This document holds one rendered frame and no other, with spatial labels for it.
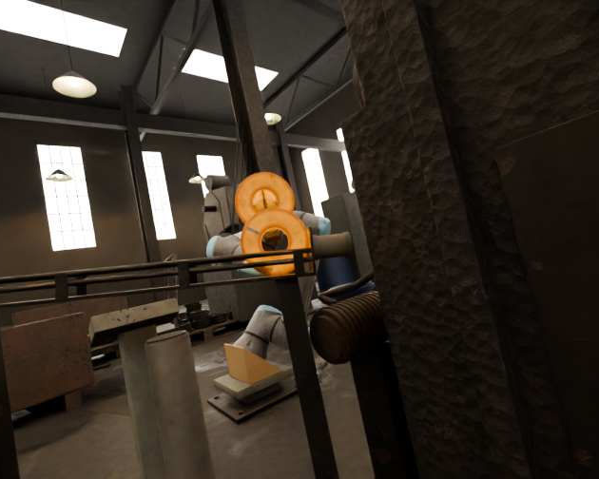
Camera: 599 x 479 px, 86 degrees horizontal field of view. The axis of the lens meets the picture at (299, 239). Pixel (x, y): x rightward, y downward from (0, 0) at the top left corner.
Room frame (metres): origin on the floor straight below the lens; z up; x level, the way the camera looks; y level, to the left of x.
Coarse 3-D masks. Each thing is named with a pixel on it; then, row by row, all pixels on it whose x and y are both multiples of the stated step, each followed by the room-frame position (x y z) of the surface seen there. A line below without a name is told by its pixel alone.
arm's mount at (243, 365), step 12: (228, 348) 1.74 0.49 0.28; (240, 348) 1.61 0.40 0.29; (228, 360) 1.76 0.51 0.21; (240, 360) 1.63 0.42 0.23; (252, 360) 1.60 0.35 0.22; (264, 360) 1.64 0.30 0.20; (240, 372) 1.66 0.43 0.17; (252, 372) 1.60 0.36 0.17; (264, 372) 1.63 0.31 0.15; (276, 372) 1.67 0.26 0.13
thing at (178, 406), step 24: (168, 336) 0.89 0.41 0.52; (168, 360) 0.87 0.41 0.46; (192, 360) 0.93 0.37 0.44; (168, 384) 0.87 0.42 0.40; (192, 384) 0.91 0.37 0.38; (168, 408) 0.87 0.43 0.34; (192, 408) 0.89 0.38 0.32; (168, 432) 0.87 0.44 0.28; (192, 432) 0.88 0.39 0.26; (168, 456) 0.87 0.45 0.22; (192, 456) 0.88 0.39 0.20
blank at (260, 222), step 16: (272, 208) 0.72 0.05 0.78; (256, 224) 0.71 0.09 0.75; (272, 224) 0.72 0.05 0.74; (288, 224) 0.72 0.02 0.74; (256, 240) 0.71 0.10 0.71; (288, 240) 0.74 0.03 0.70; (304, 240) 0.72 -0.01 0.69; (288, 256) 0.72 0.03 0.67; (304, 256) 0.72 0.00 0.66; (272, 272) 0.72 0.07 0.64; (288, 272) 0.72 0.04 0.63
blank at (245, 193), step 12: (252, 180) 0.81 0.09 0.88; (264, 180) 0.81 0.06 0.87; (276, 180) 0.82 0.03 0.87; (240, 192) 0.81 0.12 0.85; (252, 192) 0.81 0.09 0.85; (276, 192) 0.82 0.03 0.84; (288, 192) 0.82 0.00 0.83; (240, 204) 0.81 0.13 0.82; (252, 204) 0.81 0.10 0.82; (288, 204) 0.82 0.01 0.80; (240, 216) 0.81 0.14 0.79
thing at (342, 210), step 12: (324, 204) 4.77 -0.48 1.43; (336, 204) 4.60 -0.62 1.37; (348, 204) 4.53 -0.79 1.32; (324, 216) 4.81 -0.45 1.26; (336, 216) 4.63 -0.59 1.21; (348, 216) 4.49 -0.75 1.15; (360, 216) 4.67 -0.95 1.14; (336, 228) 4.67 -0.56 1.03; (348, 228) 4.50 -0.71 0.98; (360, 228) 4.63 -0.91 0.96; (360, 240) 4.59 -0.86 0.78; (360, 252) 4.55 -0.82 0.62; (360, 264) 4.52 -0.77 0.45; (360, 276) 4.49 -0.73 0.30
